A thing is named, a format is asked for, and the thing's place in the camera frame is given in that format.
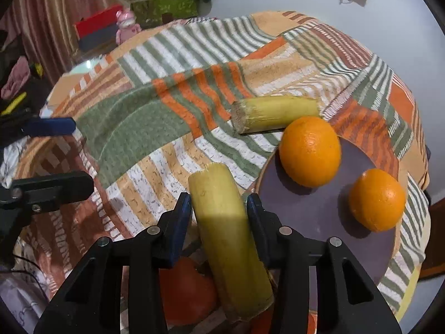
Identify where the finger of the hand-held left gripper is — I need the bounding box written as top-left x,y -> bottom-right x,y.
0,171 -> 95,247
0,111 -> 77,139

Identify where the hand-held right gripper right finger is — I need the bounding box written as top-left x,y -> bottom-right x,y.
246,193 -> 404,334

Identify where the round purple plate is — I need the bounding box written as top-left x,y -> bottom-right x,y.
256,134 -> 400,291

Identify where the small orange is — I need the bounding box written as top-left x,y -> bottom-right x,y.
348,169 -> 407,232

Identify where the pink doll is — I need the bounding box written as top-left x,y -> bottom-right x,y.
115,9 -> 142,45

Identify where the white printed sheet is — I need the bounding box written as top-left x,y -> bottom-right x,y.
0,268 -> 51,334

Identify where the red tomato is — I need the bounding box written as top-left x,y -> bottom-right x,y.
159,257 -> 219,327

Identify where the striped patchwork blanket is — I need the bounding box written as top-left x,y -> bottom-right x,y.
0,10 -> 432,325

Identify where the yellow sugarcane piece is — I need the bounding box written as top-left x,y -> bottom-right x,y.
188,162 -> 273,322
231,95 -> 320,136

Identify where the striped curtain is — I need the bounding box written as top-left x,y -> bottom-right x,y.
9,0 -> 134,89

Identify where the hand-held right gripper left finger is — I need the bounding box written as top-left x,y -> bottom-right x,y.
33,192 -> 193,334

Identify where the red box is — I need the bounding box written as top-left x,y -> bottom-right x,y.
74,4 -> 123,53

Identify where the large orange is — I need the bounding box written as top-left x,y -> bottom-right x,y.
280,116 -> 342,188

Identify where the green patterned box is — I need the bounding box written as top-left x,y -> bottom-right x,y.
130,0 -> 201,29

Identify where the pink cloth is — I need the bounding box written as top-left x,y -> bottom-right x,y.
0,57 -> 33,100

